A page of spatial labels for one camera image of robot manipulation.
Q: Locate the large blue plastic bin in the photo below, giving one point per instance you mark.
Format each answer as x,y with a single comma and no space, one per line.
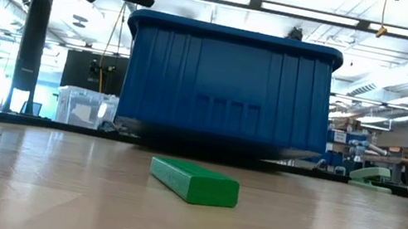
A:
226,84

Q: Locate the green block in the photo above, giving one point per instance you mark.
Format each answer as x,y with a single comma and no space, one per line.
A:
196,184

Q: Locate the round ceiling sensor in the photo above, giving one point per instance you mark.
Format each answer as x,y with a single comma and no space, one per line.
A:
79,19

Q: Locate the black monitor screen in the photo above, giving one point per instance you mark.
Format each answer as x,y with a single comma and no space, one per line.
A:
77,67

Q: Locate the small yellow hanging object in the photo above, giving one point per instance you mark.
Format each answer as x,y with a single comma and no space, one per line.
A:
381,31

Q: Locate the small laptop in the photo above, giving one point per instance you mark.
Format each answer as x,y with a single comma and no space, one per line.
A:
31,108

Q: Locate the black dome camera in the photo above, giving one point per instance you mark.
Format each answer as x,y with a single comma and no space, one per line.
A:
295,33

